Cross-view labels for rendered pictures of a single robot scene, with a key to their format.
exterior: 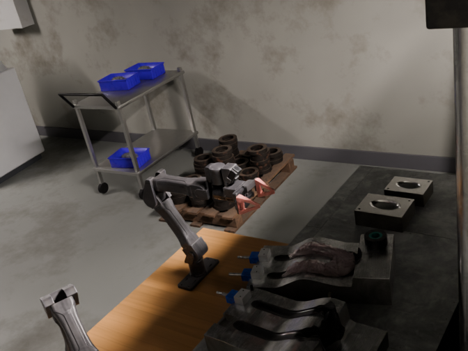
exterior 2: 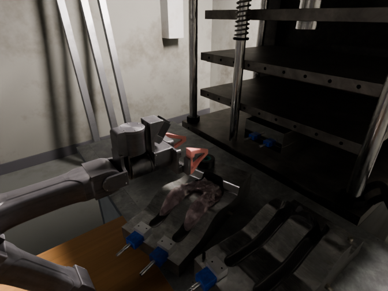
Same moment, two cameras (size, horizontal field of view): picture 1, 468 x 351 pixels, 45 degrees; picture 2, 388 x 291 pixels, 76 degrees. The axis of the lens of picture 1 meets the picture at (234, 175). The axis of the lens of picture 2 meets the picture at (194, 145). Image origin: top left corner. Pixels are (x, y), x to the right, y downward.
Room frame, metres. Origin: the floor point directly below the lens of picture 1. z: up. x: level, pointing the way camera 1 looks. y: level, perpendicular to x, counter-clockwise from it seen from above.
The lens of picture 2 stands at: (1.49, 0.50, 1.52)
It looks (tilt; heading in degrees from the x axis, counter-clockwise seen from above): 28 degrees down; 284
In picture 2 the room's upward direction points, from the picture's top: straight up
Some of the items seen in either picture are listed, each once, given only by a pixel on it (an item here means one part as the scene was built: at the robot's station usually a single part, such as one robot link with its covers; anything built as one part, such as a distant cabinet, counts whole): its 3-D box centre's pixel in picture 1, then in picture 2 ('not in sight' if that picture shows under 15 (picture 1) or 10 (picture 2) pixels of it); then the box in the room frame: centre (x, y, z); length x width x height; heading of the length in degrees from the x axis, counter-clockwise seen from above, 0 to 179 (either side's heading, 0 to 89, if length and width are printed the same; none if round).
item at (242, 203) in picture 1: (249, 202); (190, 154); (1.63, -0.03, 1.20); 0.09 x 0.07 x 0.07; 52
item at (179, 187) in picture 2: (318, 258); (194, 195); (1.67, -0.23, 0.90); 0.26 x 0.18 x 0.08; 68
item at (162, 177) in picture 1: (179, 191); (45, 210); (1.87, 0.21, 1.17); 0.30 x 0.09 x 0.12; 52
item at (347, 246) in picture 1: (321, 266); (193, 202); (1.68, -0.24, 0.85); 0.50 x 0.26 x 0.11; 68
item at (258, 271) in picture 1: (245, 274); (156, 258); (1.73, 0.03, 0.85); 0.13 x 0.05 x 0.05; 68
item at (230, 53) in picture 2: not in sight; (305, 61); (1.21, -1.17, 1.26); 1.10 x 0.74 x 0.05; 140
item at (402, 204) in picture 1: (384, 212); not in sight; (1.98, -0.58, 0.83); 0.20 x 0.15 x 0.07; 50
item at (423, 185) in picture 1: (408, 191); not in sight; (2.12, -0.73, 0.83); 0.17 x 0.13 x 0.06; 50
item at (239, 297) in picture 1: (231, 296); (202, 280); (1.57, 0.09, 0.89); 0.13 x 0.05 x 0.05; 50
